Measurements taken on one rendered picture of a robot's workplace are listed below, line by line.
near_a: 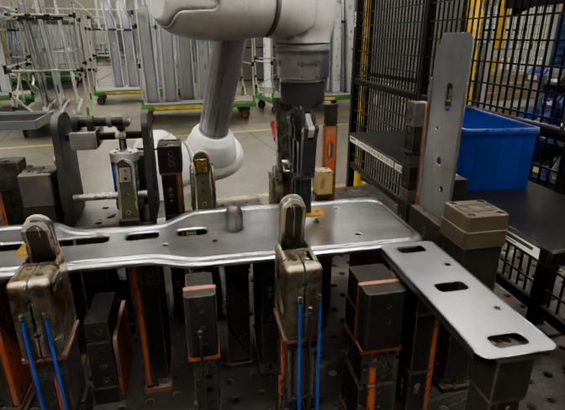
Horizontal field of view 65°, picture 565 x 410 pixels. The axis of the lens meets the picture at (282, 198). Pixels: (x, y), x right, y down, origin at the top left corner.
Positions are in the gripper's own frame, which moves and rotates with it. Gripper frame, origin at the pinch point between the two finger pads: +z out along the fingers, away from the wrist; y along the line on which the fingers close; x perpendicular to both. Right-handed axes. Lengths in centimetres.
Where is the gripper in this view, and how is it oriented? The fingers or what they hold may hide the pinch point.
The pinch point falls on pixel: (301, 192)
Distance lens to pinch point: 82.1
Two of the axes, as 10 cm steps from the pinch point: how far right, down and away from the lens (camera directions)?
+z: 0.0, 9.4, 3.4
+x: 9.8, -0.7, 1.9
